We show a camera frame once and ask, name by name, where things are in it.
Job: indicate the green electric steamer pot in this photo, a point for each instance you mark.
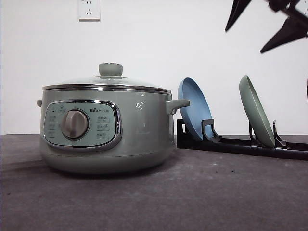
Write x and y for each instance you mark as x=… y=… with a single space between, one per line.
x=103 y=128

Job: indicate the right white wall socket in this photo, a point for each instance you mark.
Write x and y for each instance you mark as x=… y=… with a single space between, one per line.
x=302 y=6

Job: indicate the green plate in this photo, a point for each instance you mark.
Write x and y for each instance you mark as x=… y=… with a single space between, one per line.
x=257 y=111

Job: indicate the glass pot lid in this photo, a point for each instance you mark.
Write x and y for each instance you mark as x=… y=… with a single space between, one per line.
x=110 y=78

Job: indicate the dark object at edge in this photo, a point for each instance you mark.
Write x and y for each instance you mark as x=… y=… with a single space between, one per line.
x=307 y=90

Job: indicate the left white wall socket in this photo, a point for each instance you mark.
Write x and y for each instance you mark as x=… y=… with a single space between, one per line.
x=88 y=11

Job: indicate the blue plate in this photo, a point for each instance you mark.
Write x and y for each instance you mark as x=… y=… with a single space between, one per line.
x=198 y=110

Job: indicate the black dish rack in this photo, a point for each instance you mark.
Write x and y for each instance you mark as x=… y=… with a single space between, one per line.
x=212 y=140

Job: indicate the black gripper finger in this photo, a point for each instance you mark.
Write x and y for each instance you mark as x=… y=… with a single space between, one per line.
x=238 y=7
x=295 y=27

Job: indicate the white wall socket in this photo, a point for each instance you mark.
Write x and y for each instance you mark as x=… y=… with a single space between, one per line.
x=302 y=6
x=88 y=11

